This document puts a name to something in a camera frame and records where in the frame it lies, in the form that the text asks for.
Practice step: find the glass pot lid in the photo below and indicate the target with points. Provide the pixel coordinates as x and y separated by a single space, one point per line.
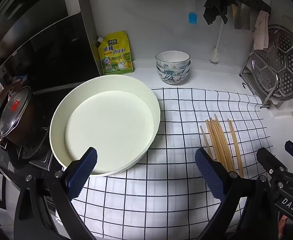
11 115

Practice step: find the dark cooking pot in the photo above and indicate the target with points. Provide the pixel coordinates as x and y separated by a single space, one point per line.
29 127

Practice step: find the white dish brush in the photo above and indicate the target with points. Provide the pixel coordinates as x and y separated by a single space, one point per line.
214 55

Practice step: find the pink hanging cloth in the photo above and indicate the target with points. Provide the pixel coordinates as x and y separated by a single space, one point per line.
261 32

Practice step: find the black gas stove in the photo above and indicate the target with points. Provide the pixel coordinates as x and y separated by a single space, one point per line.
36 156

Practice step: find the black hanging cloth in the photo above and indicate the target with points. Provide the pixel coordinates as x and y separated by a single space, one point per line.
215 7

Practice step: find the pile of wooden chopsticks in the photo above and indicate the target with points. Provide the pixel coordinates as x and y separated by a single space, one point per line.
220 150

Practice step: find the white round basin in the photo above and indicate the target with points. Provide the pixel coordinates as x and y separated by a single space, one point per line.
106 120

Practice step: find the yellow seasoning pouch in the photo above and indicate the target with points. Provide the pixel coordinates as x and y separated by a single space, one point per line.
116 55

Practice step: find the steel cleaver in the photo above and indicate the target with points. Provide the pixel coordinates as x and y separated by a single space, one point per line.
242 17

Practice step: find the blue silicone spatula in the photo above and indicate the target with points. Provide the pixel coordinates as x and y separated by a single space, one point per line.
192 18

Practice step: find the black range hood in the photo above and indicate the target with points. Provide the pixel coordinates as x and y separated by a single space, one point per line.
49 47

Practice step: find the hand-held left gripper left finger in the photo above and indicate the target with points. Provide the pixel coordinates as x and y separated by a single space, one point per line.
82 173

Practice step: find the perforated steel steamer plate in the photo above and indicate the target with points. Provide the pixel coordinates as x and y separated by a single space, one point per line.
286 62

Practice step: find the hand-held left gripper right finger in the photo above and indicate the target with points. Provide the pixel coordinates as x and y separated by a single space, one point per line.
210 177

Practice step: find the black grid white cloth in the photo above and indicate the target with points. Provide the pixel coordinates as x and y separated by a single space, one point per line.
176 160

